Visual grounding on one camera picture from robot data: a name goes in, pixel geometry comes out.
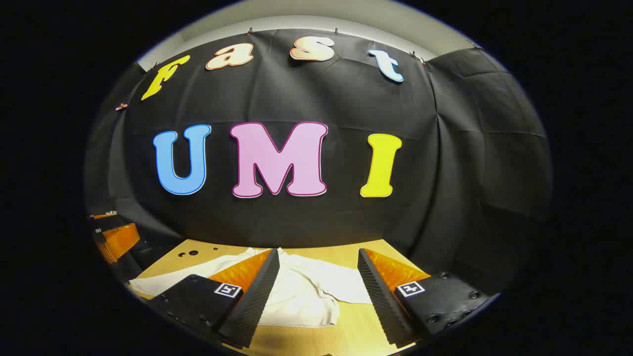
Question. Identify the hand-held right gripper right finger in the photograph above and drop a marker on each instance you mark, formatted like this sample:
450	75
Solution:
378	296

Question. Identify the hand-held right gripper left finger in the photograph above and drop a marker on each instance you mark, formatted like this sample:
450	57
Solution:
257	296

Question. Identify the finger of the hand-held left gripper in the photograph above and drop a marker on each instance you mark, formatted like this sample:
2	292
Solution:
118	241
104	216

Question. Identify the white long-sleeved garment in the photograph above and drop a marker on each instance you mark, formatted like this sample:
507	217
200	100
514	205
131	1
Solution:
306	284

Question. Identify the black backdrop cloth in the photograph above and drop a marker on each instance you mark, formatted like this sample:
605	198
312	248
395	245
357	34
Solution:
341	99

